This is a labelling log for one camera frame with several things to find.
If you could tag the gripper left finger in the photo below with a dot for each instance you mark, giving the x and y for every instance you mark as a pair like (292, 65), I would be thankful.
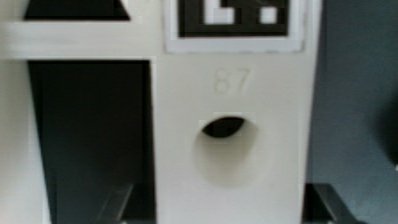
(128, 208)

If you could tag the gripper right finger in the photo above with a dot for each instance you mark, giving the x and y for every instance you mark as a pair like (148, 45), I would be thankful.
(325, 210)

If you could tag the white chair back frame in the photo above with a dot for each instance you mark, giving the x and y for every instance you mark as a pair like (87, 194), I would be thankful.
(231, 109)

